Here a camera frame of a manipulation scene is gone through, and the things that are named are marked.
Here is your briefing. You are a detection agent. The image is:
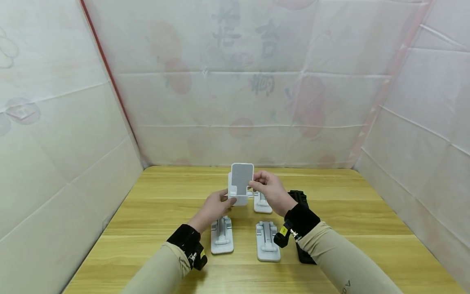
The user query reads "person's left hand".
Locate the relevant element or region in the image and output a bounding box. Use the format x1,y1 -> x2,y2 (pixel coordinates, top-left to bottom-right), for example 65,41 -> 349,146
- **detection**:
197,188 -> 238,234

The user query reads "person's right hand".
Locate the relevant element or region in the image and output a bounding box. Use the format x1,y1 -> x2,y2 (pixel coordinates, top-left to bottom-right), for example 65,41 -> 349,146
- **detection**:
248,170 -> 298,218

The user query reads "white phone stand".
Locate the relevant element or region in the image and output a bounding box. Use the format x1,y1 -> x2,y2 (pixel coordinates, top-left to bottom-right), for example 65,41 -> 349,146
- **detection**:
211,216 -> 235,255
227,163 -> 255,206
253,190 -> 273,214
256,221 -> 281,262

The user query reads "folded white phone stand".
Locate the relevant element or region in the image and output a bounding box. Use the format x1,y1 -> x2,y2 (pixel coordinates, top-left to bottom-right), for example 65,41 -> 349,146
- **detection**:
256,221 -> 281,262
211,216 -> 235,255
253,190 -> 273,214

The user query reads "black wrist band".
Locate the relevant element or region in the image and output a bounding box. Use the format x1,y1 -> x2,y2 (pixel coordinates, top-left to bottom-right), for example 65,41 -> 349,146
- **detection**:
273,203 -> 321,249
166,224 -> 208,271

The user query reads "black phone stand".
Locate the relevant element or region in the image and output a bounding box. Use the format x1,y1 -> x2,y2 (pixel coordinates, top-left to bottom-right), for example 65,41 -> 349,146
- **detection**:
287,190 -> 317,265

